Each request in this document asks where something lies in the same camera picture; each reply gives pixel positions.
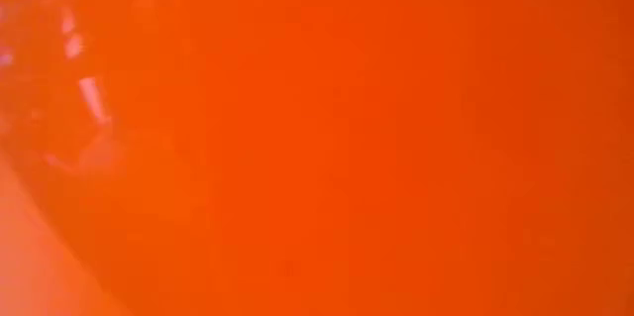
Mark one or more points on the orange plastic mini bowl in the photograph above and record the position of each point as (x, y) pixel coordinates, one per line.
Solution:
(317, 137)

